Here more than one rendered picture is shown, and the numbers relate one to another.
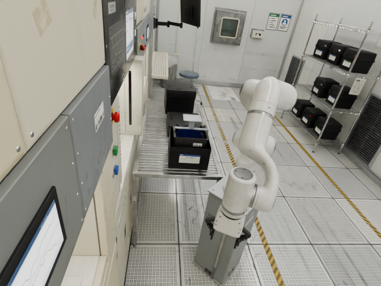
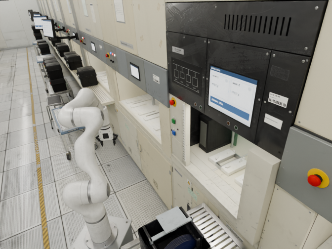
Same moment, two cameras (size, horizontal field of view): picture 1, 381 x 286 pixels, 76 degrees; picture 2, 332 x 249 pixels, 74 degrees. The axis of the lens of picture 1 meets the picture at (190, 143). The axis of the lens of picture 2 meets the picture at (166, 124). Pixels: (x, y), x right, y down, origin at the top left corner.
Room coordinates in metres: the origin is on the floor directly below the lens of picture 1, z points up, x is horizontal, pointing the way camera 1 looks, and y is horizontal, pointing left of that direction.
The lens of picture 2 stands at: (2.10, -0.21, 1.98)
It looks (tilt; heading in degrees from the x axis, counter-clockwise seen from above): 30 degrees down; 161
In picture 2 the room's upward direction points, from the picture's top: 3 degrees counter-clockwise
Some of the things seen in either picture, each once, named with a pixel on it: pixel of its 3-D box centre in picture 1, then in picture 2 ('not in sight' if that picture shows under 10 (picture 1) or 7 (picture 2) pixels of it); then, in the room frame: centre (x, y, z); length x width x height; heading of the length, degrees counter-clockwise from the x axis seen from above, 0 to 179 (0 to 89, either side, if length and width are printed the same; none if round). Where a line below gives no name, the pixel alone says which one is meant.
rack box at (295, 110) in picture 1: (302, 108); not in sight; (4.14, -1.89, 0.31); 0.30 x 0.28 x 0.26; 6
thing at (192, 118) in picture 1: (189, 138); (172, 238); (1.46, 0.01, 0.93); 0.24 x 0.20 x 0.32; 98
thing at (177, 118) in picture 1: (183, 122); not in sight; (1.89, 0.08, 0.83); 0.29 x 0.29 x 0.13; 12
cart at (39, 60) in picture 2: not in sight; (49, 72); (-4.36, -1.12, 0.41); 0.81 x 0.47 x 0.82; 9
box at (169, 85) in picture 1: (178, 97); not in sight; (2.32, 0.18, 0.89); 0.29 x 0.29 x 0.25; 13
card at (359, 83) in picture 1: (358, 85); not in sight; (3.20, -2.03, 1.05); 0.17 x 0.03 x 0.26; 99
